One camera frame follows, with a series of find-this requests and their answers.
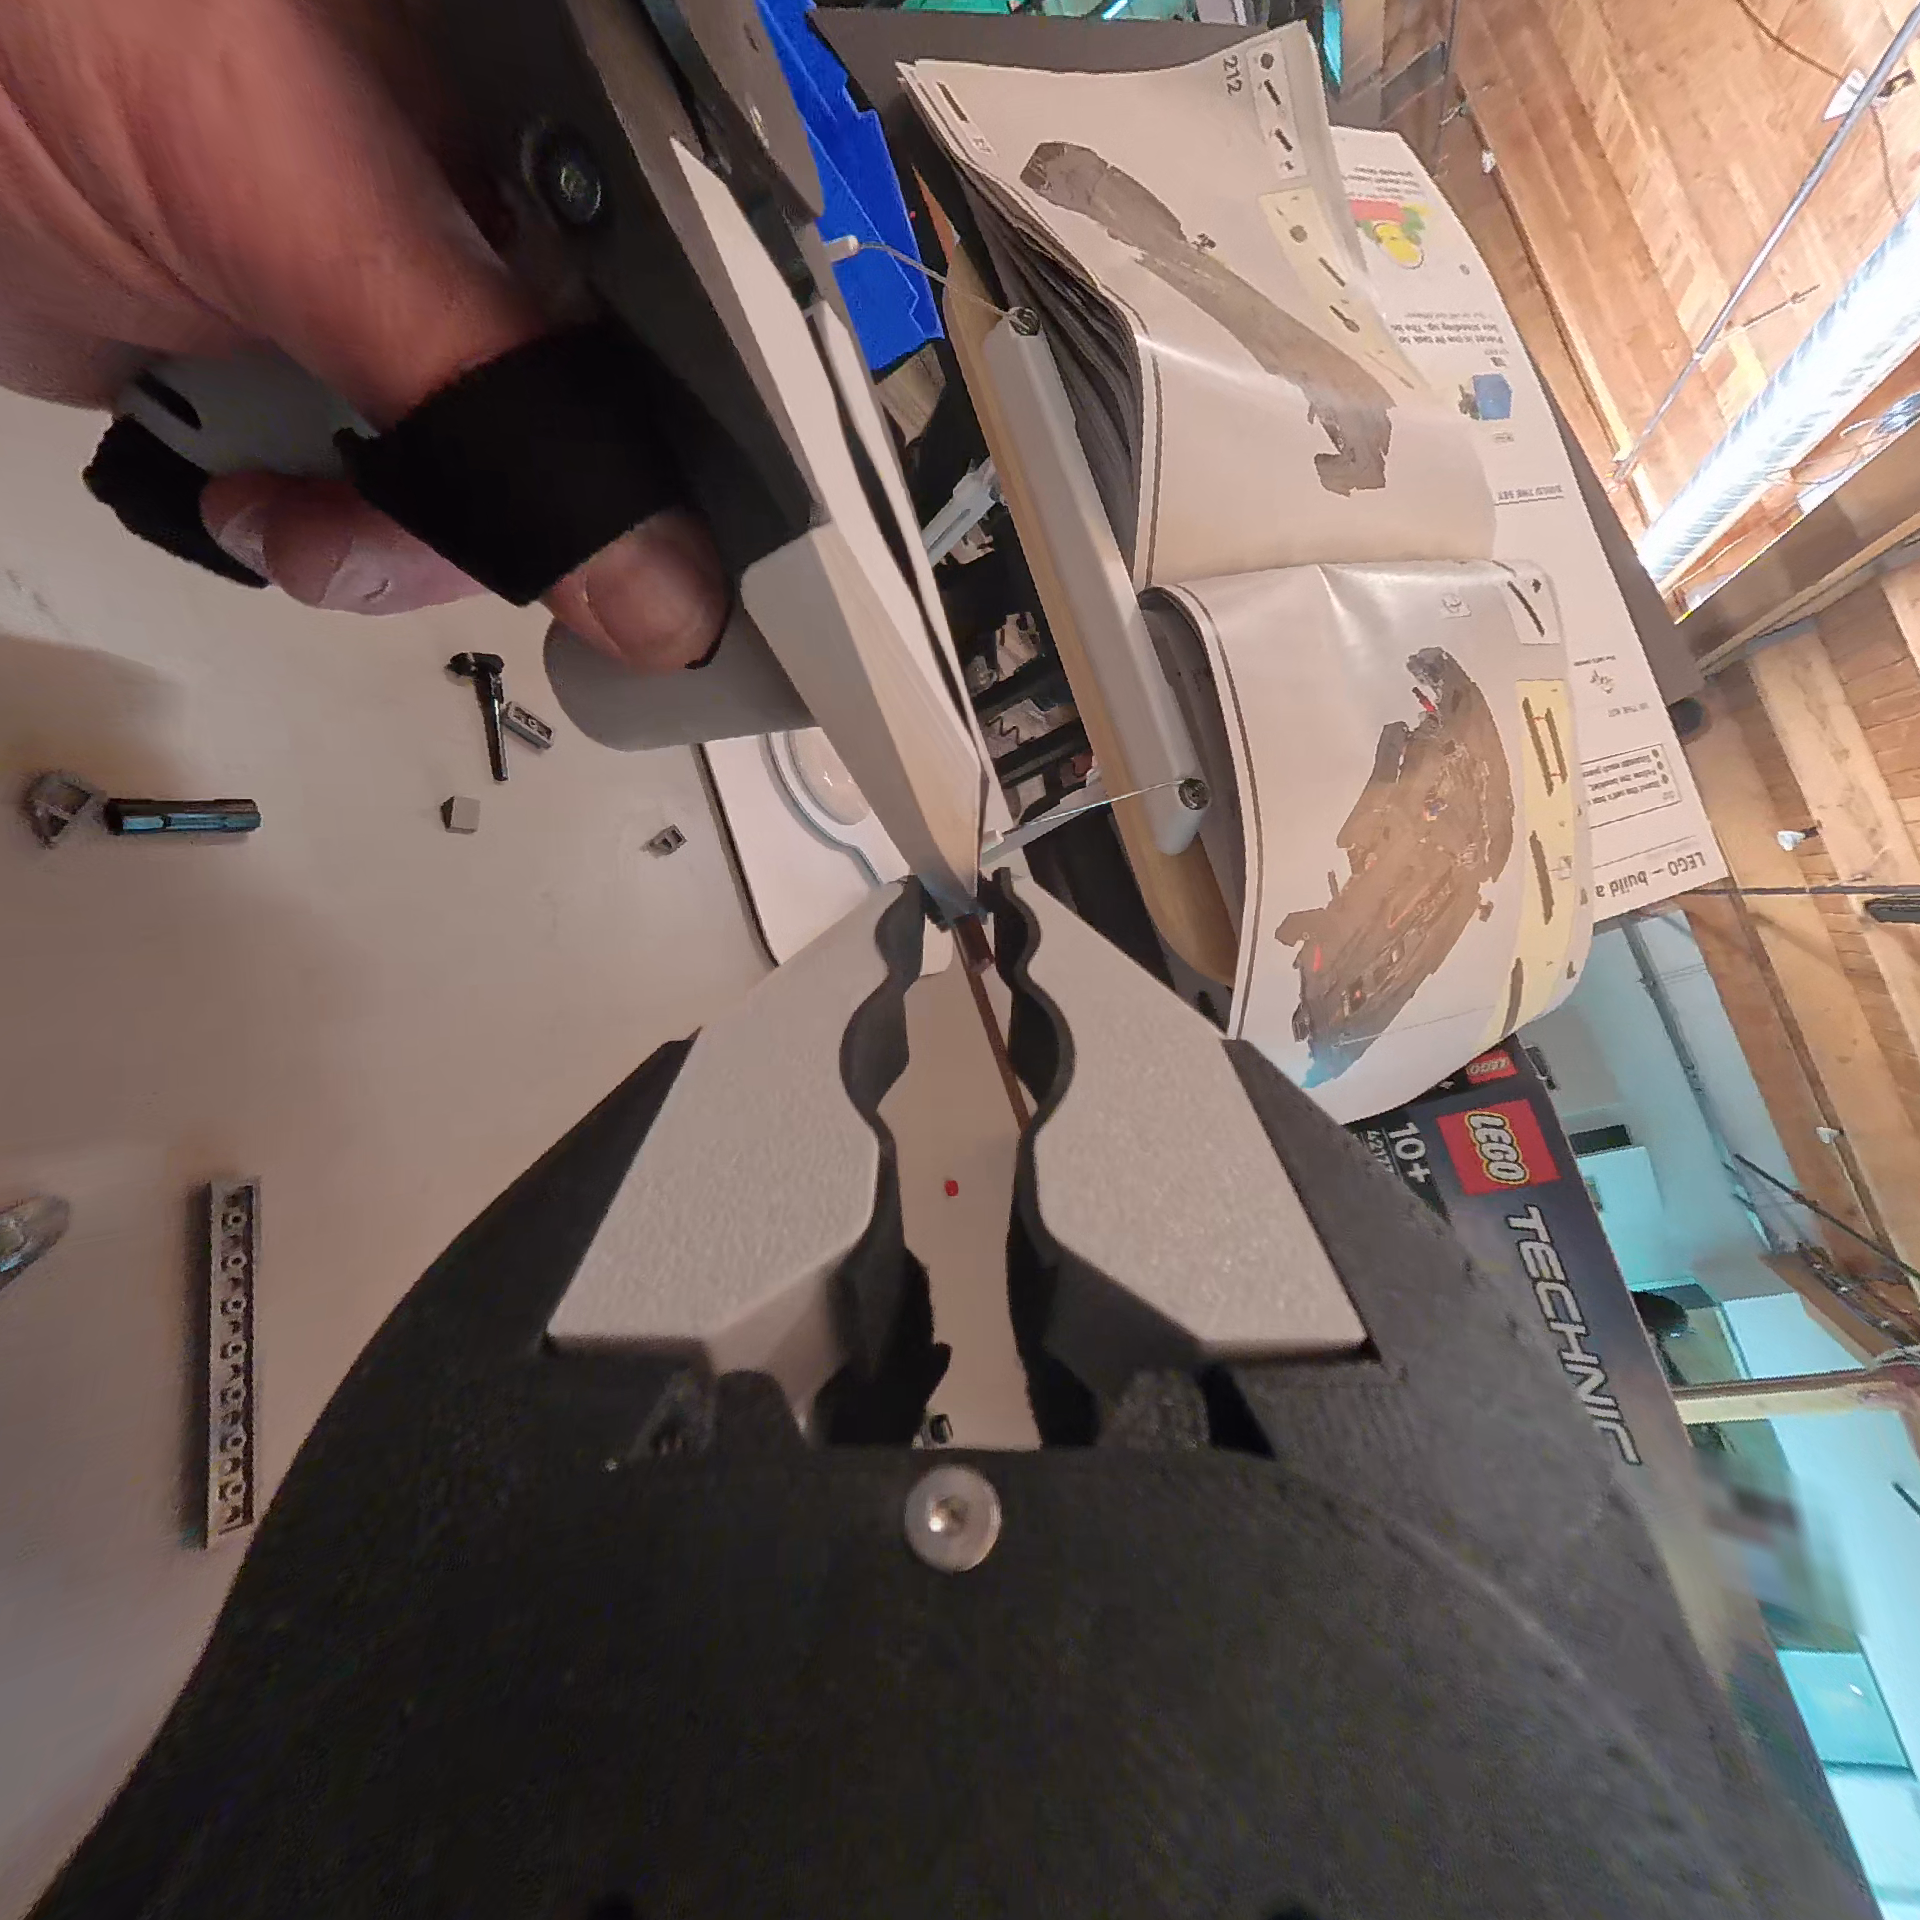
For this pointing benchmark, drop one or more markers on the printed white instruction sheet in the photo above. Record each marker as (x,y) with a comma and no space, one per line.
(1591,720)

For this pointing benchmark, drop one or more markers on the black lego beam blue pins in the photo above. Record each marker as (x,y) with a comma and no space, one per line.
(181,818)

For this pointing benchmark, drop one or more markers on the black lego axle connector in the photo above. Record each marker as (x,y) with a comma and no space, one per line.
(485,707)

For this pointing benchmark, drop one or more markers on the long grey studded lego plate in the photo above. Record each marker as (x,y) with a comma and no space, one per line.
(232,1355)

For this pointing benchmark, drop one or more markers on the person's left hand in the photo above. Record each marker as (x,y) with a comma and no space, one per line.
(226,181)

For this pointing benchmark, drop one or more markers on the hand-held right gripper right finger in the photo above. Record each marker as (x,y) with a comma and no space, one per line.
(1186,1186)

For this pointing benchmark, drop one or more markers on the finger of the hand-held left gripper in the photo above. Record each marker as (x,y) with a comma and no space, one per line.
(900,509)
(812,493)

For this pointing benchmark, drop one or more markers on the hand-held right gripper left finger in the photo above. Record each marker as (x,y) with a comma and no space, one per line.
(706,1186)

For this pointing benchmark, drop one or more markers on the open instruction book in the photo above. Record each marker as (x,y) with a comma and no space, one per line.
(1351,707)

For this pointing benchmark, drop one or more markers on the white book stand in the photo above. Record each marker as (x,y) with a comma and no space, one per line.
(1080,569)

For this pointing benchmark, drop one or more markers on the grey lego wedge piece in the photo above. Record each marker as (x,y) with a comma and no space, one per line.
(24,1227)

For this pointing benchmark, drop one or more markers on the grey lego corner bracket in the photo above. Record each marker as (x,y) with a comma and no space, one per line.
(57,804)

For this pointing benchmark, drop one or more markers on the blue plastic bin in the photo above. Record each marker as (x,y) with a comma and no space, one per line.
(824,133)

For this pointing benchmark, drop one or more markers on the black lego set box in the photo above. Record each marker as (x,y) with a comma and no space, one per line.
(1547,1246)

